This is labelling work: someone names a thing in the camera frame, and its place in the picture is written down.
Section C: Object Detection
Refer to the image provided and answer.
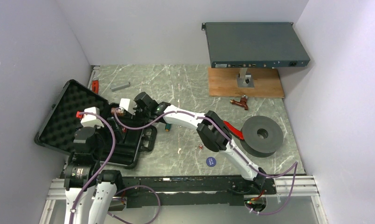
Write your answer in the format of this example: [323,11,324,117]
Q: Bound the orange black poker chip stack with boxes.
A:
[111,107,126,117]

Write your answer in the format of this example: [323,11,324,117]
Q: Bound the black poker set case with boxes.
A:
[34,79,158,169]

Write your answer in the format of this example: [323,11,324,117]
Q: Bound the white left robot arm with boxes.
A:
[64,120,125,224]

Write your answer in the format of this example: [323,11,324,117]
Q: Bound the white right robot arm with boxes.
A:
[119,92,266,194]

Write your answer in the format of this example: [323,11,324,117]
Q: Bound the grey metal bar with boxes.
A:
[110,82,131,92]

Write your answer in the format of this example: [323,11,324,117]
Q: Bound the blue dealer button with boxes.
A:
[206,157,217,167]

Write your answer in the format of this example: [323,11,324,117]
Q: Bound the wooden board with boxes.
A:
[208,68,285,98]

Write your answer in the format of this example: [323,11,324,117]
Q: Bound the copper tap fitting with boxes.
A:
[229,95,249,111]

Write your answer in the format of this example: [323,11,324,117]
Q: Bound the grey metal stand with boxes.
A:
[236,68,255,88]

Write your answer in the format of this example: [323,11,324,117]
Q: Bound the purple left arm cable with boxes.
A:
[68,112,161,224]

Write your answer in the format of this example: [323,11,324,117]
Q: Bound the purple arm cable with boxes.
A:
[114,108,299,217]
[68,112,161,224]

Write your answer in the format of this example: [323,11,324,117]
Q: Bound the green handled screwdriver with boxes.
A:
[165,123,172,132]

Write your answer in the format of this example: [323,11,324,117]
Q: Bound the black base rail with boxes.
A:
[111,175,277,210]

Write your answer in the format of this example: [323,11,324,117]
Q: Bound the grey rack mount unit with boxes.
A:
[201,22,311,68]

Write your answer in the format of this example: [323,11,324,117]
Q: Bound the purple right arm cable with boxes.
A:
[114,108,299,217]

